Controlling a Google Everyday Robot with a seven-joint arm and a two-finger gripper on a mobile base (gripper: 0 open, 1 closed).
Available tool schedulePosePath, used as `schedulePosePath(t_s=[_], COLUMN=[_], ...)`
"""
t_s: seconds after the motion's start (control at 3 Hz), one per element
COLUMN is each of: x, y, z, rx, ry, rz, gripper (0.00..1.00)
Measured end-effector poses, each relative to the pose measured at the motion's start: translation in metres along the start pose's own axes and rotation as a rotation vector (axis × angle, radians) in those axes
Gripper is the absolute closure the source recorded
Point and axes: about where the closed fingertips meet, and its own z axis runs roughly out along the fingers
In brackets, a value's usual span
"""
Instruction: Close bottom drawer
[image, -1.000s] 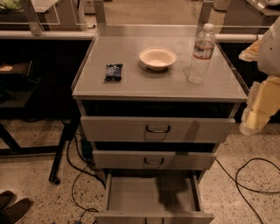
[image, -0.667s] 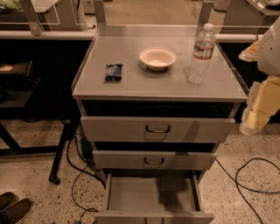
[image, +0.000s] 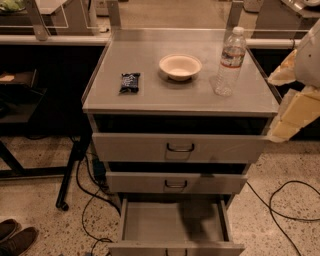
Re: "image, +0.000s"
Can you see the brown shoe near edge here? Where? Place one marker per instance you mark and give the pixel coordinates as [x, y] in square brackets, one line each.
[7, 229]

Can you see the grey top drawer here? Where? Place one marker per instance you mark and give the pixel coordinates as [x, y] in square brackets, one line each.
[195, 139]

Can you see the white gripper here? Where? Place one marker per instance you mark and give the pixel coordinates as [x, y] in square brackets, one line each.
[310, 56]

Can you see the grey drawer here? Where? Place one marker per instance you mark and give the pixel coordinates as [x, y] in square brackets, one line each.
[195, 139]
[181, 227]
[177, 178]

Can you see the white horizontal rail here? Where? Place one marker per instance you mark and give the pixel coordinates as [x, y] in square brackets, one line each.
[104, 40]

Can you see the green object top left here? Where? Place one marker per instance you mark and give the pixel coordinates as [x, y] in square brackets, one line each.
[12, 5]

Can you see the grey bottom drawer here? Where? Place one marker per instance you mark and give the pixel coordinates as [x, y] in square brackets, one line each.
[181, 227]

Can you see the dark blue snack packet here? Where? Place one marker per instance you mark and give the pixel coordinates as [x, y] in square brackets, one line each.
[129, 83]

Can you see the brown shoe lower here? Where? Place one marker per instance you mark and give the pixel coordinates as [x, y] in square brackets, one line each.
[19, 243]

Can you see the black table frame leg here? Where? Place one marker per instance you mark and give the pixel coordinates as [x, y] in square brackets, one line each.
[16, 170]

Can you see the grey metal drawer cabinet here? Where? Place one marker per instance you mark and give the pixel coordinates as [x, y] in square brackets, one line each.
[139, 51]

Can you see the grey middle drawer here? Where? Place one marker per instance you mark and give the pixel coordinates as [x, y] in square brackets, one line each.
[177, 178]

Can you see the white paper bowl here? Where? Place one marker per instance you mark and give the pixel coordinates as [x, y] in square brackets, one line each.
[180, 67]

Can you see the clear plastic water bottle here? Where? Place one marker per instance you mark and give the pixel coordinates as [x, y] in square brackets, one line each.
[232, 57]

